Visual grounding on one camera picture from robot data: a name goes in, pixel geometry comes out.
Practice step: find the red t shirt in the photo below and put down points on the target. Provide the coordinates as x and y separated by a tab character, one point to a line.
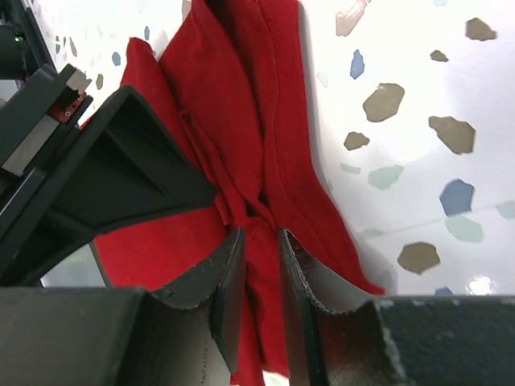
230	90

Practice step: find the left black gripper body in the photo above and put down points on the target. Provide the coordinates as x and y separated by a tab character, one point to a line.
47	208

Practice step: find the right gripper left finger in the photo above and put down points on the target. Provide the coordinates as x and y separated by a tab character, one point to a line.
185	333

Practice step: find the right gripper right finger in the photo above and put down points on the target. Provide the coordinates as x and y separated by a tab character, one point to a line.
338	334

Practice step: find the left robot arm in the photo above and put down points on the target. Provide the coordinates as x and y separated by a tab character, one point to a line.
23	53

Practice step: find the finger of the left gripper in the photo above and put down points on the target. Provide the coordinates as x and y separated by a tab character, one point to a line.
124	168

